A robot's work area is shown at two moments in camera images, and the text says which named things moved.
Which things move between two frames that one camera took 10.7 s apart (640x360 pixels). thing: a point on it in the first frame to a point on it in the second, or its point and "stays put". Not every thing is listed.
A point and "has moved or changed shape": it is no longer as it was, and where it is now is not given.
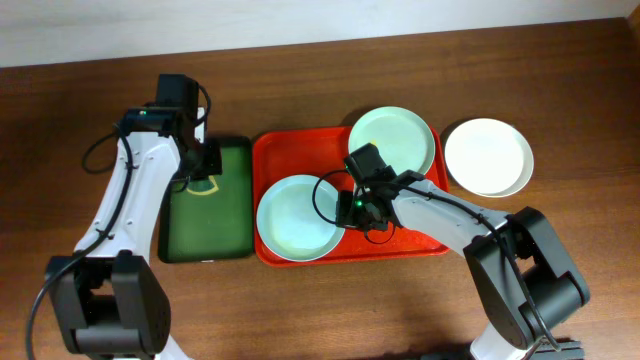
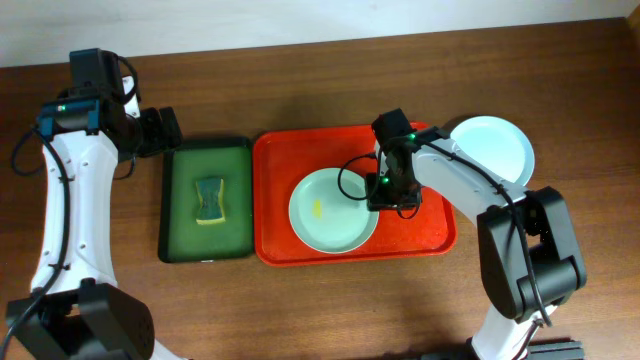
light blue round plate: x=297 y=218 to x=501 y=144
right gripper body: x=345 y=209 to x=393 y=201
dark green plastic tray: x=216 y=227 stays put
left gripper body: x=208 y=158 to x=151 y=130
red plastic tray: x=320 y=151 stays put
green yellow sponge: x=202 y=187 has moved or changed shape
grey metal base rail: x=567 y=351 stays put
